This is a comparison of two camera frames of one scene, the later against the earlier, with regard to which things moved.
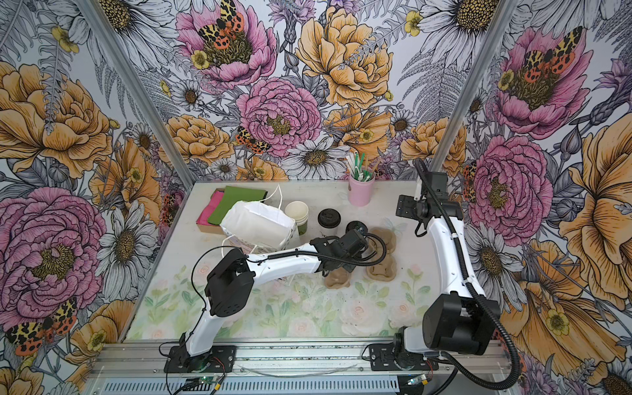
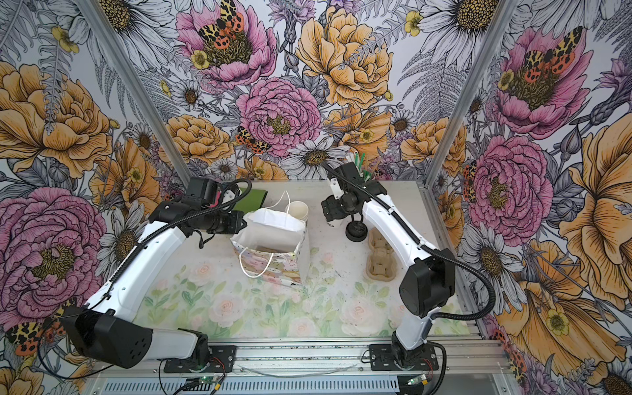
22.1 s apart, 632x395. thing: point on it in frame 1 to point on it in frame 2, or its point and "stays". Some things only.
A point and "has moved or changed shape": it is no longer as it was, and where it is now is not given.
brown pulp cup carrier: (386, 271) stays
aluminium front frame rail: (460, 357) stays
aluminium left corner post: (136, 92) stays
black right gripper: (404, 206) to (331, 210)
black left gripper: (350, 264) to (236, 218)
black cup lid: (359, 225) stays
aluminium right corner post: (474, 85) stays
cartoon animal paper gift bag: (259, 226) has moved or changed shape
